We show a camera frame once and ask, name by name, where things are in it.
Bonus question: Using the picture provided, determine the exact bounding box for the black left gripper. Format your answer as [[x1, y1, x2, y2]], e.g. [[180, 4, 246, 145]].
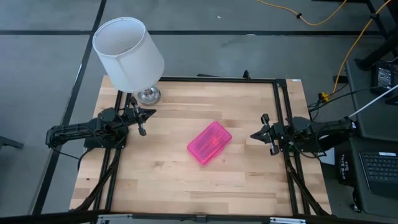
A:
[[123, 96, 157, 137]]

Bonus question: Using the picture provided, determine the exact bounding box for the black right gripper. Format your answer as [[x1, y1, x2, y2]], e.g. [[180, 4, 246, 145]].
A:
[[250, 113, 292, 156]]

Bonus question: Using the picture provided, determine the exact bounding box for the clear supply box pink lid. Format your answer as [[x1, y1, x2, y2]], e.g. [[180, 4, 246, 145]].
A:
[[186, 120, 233, 166]]

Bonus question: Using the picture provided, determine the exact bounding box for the white shade silver lamp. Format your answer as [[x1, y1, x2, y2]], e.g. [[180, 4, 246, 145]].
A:
[[92, 16, 165, 106]]

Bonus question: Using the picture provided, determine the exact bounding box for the black tote bag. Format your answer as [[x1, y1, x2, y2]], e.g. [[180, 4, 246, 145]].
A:
[[337, 151, 358, 184]]

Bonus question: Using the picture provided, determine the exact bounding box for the grey side desk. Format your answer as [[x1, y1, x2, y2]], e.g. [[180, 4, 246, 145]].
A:
[[345, 57, 398, 218]]

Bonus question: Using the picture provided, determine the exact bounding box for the white rod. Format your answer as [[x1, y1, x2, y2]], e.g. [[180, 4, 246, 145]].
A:
[[348, 92, 398, 118]]

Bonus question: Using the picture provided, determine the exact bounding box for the black laptop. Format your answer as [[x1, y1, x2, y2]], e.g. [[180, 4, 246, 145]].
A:
[[349, 136, 398, 215]]

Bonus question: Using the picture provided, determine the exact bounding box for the black power device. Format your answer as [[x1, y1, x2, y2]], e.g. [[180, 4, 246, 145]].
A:
[[371, 63, 398, 96]]

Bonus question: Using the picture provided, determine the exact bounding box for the black stand foot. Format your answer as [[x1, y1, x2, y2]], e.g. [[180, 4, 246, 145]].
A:
[[0, 135, 25, 151]]

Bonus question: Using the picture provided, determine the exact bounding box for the black aluminium table frame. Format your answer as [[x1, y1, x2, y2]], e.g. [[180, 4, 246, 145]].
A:
[[70, 70, 332, 224]]

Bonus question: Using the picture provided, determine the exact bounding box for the yellow extension cable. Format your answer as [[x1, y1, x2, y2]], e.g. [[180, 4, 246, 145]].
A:
[[318, 0, 393, 103], [254, 0, 348, 26]]

